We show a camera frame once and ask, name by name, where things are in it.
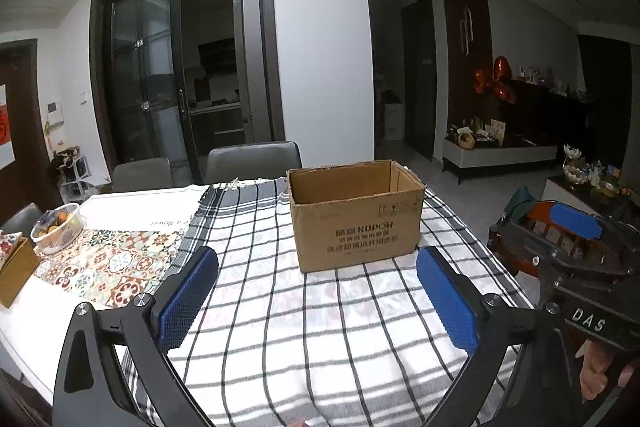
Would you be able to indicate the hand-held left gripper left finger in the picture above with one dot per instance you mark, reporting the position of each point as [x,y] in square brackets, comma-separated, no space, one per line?
[187,297]

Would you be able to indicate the small wicker basket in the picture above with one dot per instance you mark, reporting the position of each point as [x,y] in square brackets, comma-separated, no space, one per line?
[466,139]

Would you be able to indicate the grey upholstered chair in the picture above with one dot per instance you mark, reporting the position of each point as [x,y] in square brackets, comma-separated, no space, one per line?
[142,175]
[20,218]
[252,162]

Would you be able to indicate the silver refrigerator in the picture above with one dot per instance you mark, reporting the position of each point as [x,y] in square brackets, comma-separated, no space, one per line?
[247,67]

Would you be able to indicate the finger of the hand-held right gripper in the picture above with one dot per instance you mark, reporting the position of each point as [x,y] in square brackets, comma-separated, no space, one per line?
[505,232]
[575,219]

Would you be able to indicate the dark side table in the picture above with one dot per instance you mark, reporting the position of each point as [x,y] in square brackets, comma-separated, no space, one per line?
[555,189]

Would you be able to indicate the white low sideboard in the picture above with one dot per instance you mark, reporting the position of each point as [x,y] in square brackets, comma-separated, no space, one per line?
[500,154]

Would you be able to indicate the dark tall cabinet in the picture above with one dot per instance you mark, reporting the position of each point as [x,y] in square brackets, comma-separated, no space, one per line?
[550,112]

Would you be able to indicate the dark hallway door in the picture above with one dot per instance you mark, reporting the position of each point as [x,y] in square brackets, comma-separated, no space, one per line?
[417,77]

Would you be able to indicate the patterned tile-print table mat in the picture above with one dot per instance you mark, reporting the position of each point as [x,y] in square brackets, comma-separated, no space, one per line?
[110,262]

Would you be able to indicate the white basket with fruit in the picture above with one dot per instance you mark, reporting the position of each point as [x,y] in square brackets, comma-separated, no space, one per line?
[60,234]

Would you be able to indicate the brown tissue box floral cover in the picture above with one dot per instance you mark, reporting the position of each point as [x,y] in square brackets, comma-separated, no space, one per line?
[15,272]

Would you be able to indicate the red white wall poster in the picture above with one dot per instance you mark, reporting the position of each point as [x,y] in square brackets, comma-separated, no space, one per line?
[5,127]

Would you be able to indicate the dark wooden door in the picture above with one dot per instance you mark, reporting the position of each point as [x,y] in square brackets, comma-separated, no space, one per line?
[30,82]

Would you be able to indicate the person's right hand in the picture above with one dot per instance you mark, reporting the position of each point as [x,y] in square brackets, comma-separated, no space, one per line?
[595,367]

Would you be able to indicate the white printed table cover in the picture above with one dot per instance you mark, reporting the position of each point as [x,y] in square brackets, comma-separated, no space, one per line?
[30,332]

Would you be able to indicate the black white plaid tablecloth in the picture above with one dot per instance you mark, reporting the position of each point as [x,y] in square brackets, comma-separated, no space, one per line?
[300,332]

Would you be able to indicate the brown cardboard box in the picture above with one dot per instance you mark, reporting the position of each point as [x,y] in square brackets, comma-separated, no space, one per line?
[350,237]

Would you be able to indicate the white lotus ornament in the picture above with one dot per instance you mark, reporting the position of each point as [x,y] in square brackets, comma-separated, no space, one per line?
[575,164]

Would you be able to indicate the white wall intercom panel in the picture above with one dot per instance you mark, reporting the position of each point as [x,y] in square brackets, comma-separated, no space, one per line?
[55,113]

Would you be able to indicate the green cloth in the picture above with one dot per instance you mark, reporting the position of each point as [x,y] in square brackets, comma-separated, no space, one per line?
[517,207]

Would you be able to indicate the dark framed glass sliding door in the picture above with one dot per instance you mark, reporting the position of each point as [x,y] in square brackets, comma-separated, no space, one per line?
[145,57]

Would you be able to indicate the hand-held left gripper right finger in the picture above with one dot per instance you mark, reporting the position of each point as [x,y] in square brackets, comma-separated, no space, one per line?
[447,302]

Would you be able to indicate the white small storage rack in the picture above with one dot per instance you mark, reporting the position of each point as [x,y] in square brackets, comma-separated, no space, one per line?
[72,174]

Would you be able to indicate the red-brown wooden chair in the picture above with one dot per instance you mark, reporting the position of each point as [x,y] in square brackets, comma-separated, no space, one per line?
[537,210]

